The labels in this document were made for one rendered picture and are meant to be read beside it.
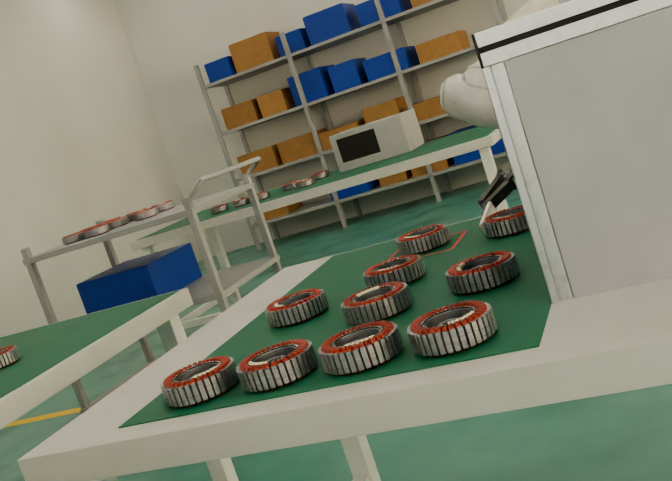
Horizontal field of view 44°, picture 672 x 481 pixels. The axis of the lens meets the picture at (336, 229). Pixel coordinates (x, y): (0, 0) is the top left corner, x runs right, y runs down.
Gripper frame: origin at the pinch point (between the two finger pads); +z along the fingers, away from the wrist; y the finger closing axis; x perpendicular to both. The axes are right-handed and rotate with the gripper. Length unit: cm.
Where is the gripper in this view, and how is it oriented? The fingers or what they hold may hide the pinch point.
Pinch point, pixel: (511, 219)
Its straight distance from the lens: 167.8
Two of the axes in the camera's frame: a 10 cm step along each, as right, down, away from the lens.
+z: -3.7, 7.3, -5.8
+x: -5.7, -6.7, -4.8
